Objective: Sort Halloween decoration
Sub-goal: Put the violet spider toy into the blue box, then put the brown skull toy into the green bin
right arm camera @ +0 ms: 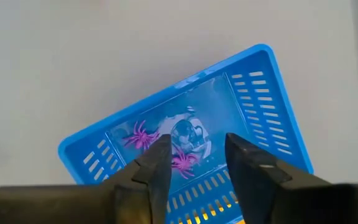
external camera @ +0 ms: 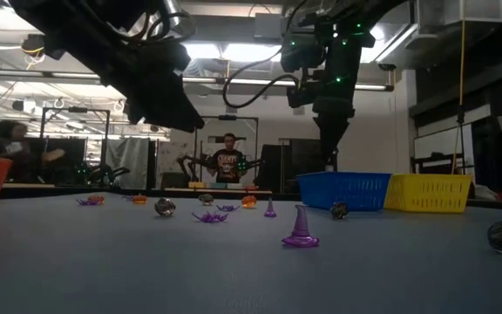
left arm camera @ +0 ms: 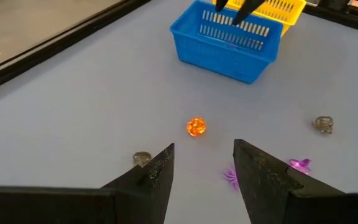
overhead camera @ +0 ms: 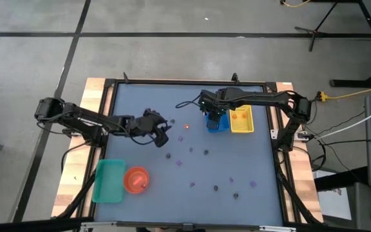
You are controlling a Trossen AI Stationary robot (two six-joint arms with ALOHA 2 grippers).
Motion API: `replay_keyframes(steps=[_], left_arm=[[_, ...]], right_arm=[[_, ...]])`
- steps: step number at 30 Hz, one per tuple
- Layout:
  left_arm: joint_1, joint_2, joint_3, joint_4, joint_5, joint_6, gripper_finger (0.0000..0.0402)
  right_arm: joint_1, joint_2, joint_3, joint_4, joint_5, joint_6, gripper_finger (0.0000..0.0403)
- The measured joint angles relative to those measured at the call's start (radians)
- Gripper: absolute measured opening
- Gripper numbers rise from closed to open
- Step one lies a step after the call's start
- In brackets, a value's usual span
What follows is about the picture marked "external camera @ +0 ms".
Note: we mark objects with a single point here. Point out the black metal gantry frame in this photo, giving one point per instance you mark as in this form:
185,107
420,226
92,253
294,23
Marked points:
233,117
76,110

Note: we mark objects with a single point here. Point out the blue plastic basket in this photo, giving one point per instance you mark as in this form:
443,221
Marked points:
347,192

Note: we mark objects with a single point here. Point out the black partition panels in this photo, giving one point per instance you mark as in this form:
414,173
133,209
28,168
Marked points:
74,150

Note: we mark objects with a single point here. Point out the black stand pole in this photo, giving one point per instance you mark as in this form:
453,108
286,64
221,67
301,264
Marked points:
461,131

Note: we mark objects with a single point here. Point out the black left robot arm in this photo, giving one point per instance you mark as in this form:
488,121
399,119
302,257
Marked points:
81,35

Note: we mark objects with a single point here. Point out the small yellow background bin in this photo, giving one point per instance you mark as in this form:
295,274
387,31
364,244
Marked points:
197,185

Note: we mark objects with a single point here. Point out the large purple witch hat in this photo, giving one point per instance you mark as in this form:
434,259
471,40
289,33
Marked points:
301,231

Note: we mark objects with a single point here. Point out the person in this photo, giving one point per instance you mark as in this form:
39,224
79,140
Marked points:
11,144
228,165

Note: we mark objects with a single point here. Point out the long ceiling light strip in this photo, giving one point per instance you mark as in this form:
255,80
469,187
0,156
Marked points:
373,86

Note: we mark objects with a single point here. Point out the black background robot arm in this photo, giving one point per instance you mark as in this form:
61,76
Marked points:
251,165
103,172
190,165

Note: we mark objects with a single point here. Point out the blue-grey table mat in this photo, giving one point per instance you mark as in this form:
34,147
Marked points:
146,270

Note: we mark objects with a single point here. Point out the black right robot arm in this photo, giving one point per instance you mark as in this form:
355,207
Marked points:
342,56

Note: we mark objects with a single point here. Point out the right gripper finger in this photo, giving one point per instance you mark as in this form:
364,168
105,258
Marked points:
339,139
327,139

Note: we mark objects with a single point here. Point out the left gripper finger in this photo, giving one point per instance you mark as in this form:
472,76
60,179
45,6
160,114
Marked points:
179,113

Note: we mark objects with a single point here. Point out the grey ceiling box unit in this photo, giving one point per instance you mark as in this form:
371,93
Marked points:
268,26

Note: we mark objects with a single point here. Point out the grey hanging curtain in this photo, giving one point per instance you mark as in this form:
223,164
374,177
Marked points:
131,161

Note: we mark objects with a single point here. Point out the small purple witch hat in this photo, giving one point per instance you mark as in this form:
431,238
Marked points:
270,210

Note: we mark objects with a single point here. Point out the grey wall vent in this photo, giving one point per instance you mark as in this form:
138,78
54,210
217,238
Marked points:
299,111
231,108

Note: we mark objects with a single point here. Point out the white wall board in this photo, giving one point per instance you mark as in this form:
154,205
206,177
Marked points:
438,150

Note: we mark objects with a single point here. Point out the white bag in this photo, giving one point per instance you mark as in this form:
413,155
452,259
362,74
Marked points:
486,193

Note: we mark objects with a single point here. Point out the small teal background bin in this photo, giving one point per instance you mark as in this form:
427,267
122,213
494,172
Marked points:
218,185

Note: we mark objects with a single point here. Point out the background work table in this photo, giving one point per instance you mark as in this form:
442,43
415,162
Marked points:
216,190
37,187

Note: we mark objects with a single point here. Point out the black equipment cabinet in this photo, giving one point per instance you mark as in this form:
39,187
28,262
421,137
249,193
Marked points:
294,165

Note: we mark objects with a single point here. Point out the yellow plastic basket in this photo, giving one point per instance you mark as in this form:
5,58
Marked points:
427,194

